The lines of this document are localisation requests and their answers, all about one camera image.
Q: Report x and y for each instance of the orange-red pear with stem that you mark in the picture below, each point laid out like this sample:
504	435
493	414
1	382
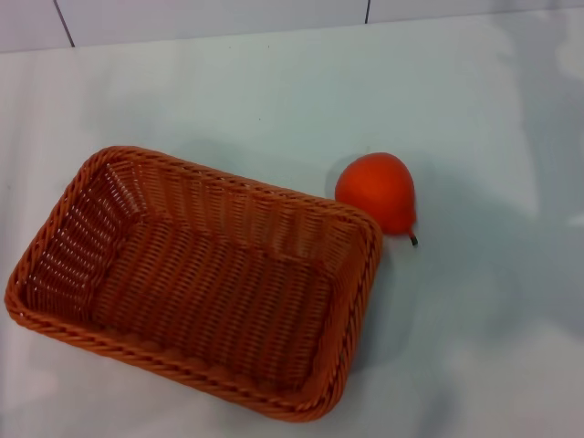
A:
376	194

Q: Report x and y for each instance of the orange woven rectangular basket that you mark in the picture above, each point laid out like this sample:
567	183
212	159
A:
214	292

